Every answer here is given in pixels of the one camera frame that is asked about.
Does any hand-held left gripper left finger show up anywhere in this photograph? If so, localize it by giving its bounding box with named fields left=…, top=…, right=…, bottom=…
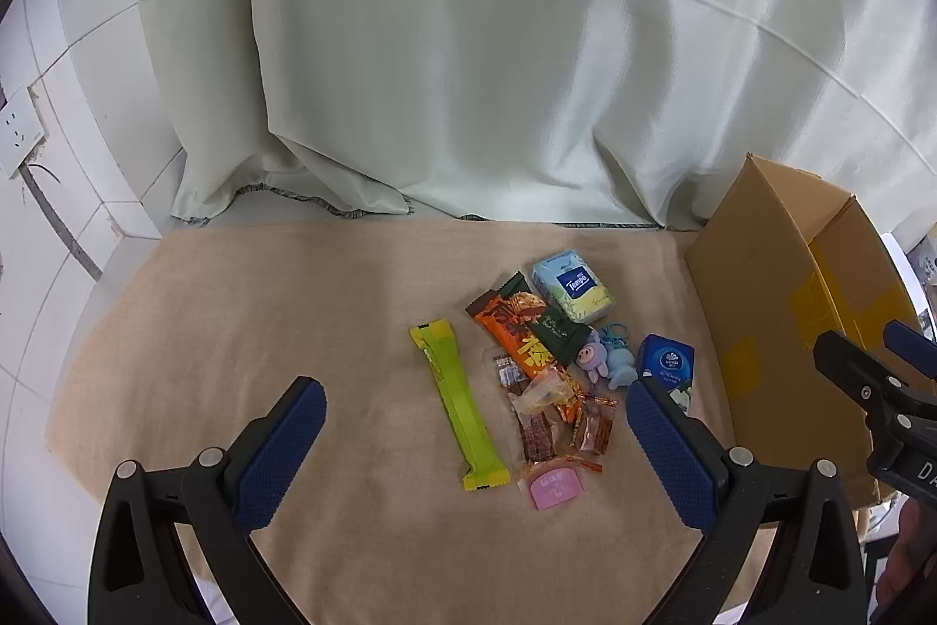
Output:
left=88, top=376, right=327, bottom=625

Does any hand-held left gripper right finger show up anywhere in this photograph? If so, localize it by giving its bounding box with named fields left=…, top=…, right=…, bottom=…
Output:
left=624, top=378, right=868, bottom=625

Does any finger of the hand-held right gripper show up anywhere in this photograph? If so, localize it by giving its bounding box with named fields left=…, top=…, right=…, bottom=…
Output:
left=883, top=321, right=937, bottom=377
left=814, top=330, right=912, bottom=410

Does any orange-brown snack packet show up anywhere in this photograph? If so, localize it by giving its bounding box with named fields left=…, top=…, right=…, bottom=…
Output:
left=571, top=398, right=617, bottom=456

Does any blue tissue pack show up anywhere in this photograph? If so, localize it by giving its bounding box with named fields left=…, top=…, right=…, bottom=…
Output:
left=633, top=333, right=698, bottom=414

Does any light blue plush keychain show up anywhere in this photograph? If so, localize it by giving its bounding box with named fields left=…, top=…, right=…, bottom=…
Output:
left=599, top=321, right=640, bottom=392

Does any purple plush keychain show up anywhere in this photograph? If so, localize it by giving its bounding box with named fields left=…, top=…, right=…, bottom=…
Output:
left=573, top=332, right=608, bottom=386

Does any pink packet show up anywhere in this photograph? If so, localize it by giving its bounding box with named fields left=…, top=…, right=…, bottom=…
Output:
left=516, top=458, right=587, bottom=513

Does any clear candy packet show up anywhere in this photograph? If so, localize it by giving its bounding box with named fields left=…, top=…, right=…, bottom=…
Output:
left=508, top=368, right=579, bottom=428

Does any brown cardboard box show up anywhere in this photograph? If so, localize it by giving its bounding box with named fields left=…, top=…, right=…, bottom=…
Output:
left=684, top=152, right=924, bottom=501

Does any dark green snack packet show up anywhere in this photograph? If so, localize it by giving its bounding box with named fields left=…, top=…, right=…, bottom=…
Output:
left=528, top=306, right=593, bottom=370

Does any long green snack packet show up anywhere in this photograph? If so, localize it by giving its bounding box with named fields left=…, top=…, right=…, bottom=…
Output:
left=408, top=319, right=509, bottom=492

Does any pale green tissue pack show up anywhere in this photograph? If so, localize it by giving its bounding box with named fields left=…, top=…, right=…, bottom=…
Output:
left=531, top=253, right=617, bottom=326

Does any orange snack packet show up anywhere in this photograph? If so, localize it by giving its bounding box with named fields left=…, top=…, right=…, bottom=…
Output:
left=466, top=274, right=588, bottom=428

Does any person's right hand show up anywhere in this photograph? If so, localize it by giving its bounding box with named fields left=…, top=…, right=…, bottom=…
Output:
left=874, top=497, right=937, bottom=619

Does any pale green curtain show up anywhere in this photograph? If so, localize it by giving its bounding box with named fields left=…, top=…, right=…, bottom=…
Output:
left=132, top=0, right=937, bottom=232

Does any white wall socket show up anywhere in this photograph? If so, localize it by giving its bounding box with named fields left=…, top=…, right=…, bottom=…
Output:
left=0, top=87, right=49, bottom=179

